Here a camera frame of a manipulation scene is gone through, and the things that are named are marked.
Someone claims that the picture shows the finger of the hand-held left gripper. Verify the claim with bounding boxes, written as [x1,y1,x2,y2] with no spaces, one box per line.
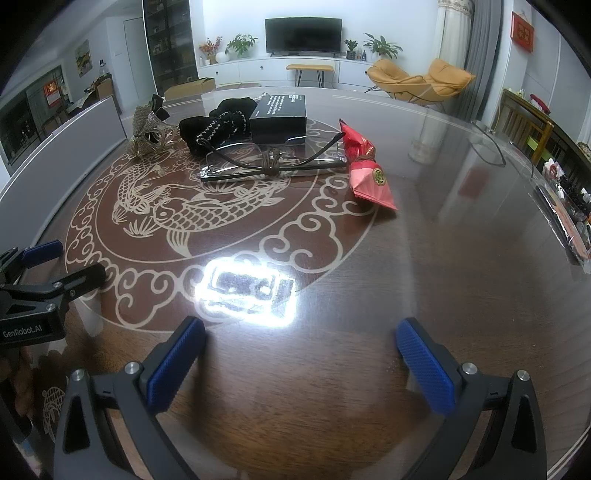
[0,239,64,283]
[0,261,107,320]

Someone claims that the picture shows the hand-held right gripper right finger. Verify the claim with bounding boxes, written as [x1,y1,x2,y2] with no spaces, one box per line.
[396,318,549,480]

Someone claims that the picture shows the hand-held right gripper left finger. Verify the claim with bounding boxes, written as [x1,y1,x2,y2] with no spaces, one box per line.
[52,316,208,480]

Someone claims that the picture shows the eyeglasses with brown cord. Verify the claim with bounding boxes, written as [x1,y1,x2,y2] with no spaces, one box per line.
[201,131,350,182]

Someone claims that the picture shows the person's left hand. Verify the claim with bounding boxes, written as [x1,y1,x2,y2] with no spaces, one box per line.
[0,345,40,417]

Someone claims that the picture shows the dark glass sliding door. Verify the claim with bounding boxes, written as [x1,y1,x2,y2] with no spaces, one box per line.
[0,66,64,168]

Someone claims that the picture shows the wooden dining furniture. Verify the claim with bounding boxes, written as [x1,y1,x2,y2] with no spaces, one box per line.
[41,73,116,131]

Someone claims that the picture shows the red snack packet gold emblem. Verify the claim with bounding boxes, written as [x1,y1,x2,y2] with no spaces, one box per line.
[348,155,400,212]

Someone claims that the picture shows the brown cardboard box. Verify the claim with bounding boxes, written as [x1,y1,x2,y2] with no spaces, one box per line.
[165,77,216,100]

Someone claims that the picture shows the black velvet cloth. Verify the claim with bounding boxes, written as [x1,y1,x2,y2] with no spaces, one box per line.
[208,97,260,123]

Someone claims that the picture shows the black box with white print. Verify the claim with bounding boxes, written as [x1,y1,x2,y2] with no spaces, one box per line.
[249,93,308,145]

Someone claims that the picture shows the dark glass display cabinet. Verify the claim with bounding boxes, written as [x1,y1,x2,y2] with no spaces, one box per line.
[143,0,198,97]

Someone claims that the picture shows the red flower bouquet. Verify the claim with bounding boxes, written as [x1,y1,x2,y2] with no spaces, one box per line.
[199,37,223,65]

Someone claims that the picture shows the wooden chair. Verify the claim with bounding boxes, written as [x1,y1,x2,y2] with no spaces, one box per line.
[501,91,555,163]

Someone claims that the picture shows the white television cabinet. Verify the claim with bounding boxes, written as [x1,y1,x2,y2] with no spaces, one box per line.
[198,55,385,91]

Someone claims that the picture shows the leafy green potted plant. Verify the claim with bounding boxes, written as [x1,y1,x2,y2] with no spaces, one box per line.
[226,33,258,59]

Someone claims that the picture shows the orange lounge chair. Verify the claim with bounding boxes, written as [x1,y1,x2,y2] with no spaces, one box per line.
[416,58,476,105]
[368,58,428,100]

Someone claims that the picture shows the wooden bench with metal legs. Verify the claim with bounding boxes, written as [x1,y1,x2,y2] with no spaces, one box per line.
[286,64,334,88]

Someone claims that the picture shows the grey curtain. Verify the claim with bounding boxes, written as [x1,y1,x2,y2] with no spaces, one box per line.
[470,0,505,126]

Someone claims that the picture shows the black television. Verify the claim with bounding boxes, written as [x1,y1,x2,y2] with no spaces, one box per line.
[265,17,343,56]

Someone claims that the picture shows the large potted plant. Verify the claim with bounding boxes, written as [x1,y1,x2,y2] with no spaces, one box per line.
[363,33,403,61]

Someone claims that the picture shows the covered standing air conditioner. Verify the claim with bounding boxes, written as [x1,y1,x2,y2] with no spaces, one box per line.
[436,0,476,71]

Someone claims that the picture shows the framed wall painting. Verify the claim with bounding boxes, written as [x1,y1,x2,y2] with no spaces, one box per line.
[75,39,92,77]

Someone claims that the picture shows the black cable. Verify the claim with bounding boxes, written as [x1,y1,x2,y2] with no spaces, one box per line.
[468,120,542,182]

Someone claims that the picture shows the red wall hanging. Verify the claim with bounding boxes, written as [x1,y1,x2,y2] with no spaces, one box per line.
[512,11,536,53]

